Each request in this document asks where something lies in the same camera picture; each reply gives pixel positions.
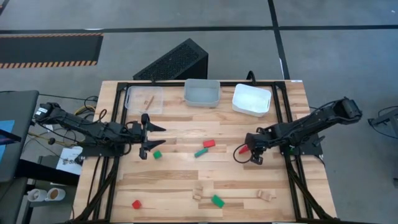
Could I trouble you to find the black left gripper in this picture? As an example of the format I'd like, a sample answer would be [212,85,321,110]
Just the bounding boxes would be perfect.
[124,113,167,160]

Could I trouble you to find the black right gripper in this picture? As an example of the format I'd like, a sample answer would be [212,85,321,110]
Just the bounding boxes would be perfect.
[244,132,267,166]

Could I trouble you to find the wooden bridge block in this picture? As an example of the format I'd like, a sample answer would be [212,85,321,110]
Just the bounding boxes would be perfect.
[256,189,277,202]

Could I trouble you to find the clear plastic bin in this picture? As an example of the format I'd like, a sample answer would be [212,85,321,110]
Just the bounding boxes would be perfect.
[124,85,165,115]

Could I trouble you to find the flat green rectangular block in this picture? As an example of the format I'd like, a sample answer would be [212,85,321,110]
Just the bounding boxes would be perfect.
[211,194,226,209]

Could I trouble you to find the white plastic bin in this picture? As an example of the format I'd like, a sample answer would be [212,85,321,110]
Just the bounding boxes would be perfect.
[231,83,272,118]

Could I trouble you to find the light grey plastic bin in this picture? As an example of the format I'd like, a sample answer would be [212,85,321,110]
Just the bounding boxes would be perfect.
[183,78,221,108]

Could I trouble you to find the black computer tower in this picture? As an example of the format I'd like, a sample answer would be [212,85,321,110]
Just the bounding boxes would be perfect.
[132,37,209,81]

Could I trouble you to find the white printed paper sheet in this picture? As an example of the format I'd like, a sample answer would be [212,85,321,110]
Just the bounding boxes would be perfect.
[55,146,84,176]

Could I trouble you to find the black side table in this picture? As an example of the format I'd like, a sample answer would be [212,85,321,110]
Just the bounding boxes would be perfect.
[0,158,80,224]

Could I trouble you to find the white paper cup with coffee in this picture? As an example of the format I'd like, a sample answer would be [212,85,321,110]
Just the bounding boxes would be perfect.
[46,187,67,202]

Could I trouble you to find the black hazard-striped floor mat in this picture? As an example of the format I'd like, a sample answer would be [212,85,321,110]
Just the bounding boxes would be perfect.
[0,32,104,70]

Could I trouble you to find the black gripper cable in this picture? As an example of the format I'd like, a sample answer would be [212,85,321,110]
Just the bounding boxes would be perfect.
[233,143,254,164]

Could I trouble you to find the black aluminium table frame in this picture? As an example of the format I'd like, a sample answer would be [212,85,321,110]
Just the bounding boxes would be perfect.
[65,80,343,224]

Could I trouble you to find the yellow cable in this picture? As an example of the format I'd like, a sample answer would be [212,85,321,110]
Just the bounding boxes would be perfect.
[74,105,96,116]

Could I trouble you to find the black floor cable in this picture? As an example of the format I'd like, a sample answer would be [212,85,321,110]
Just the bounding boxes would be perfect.
[39,92,99,104]

